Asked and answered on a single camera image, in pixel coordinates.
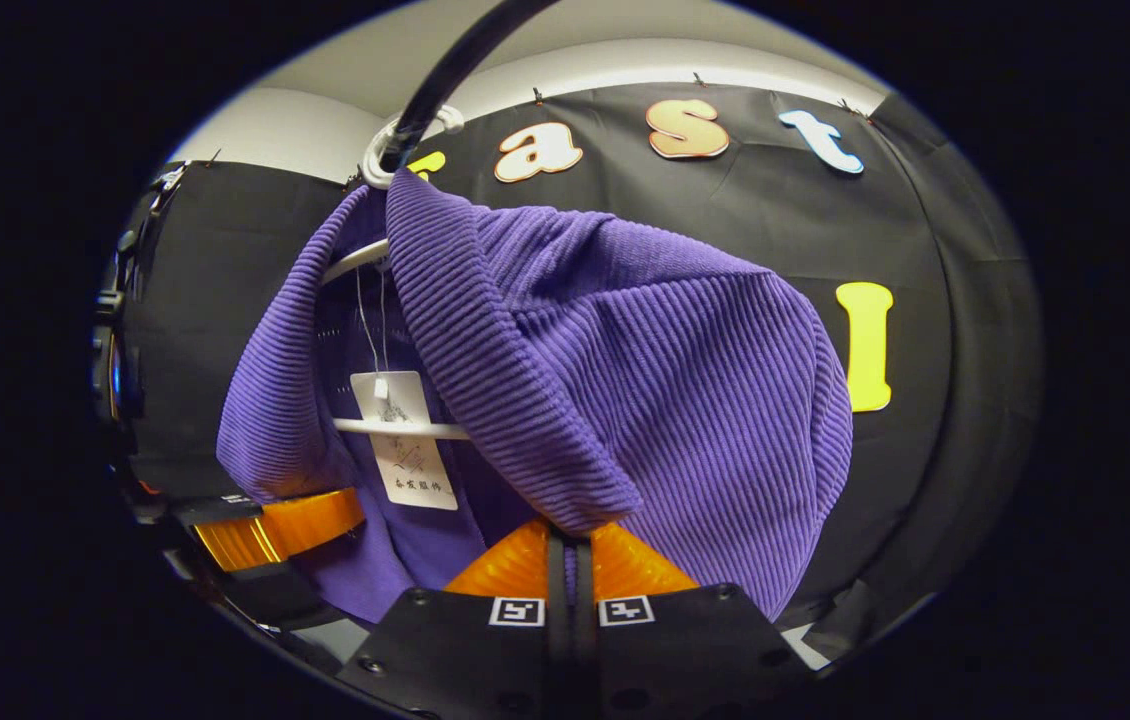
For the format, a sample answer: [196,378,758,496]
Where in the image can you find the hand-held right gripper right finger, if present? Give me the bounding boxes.
[573,520,813,720]

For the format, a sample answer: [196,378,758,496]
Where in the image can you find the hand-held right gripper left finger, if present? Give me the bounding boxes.
[337,516,574,720]

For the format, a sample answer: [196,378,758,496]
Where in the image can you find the purple ribbed jacket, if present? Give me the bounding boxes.
[215,168,854,626]

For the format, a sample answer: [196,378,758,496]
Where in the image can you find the white plastic hanger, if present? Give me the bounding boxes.
[320,105,471,441]

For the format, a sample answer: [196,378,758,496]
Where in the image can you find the black clothes rack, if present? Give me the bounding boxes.
[390,0,566,173]

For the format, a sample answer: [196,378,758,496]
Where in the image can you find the white paper garment tag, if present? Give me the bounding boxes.
[350,371,459,512]

